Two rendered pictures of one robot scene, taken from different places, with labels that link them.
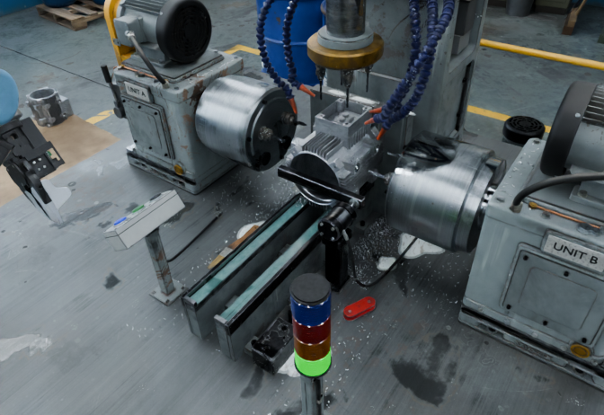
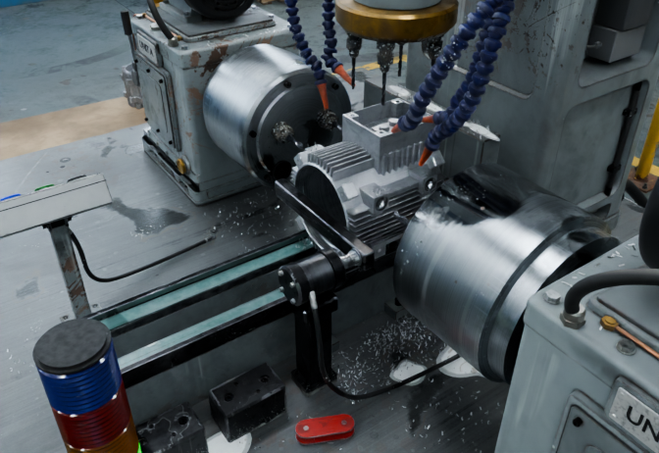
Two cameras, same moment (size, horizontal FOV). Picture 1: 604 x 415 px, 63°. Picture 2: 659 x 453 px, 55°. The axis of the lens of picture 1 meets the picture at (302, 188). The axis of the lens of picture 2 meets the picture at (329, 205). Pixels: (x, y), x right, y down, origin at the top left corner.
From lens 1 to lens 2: 0.42 m
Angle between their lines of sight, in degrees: 15
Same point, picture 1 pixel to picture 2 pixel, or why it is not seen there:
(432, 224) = (451, 318)
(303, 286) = (61, 337)
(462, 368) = not seen: outside the picture
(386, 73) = not seen: hidden behind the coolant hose
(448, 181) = (489, 250)
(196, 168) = (202, 169)
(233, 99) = (248, 74)
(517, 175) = (613, 266)
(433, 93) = (546, 115)
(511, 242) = (562, 384)
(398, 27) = not seen: outside the picture
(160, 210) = (70, 197)
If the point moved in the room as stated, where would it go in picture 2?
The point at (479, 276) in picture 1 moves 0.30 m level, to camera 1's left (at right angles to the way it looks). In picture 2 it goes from (512, 433) to (274, 372)
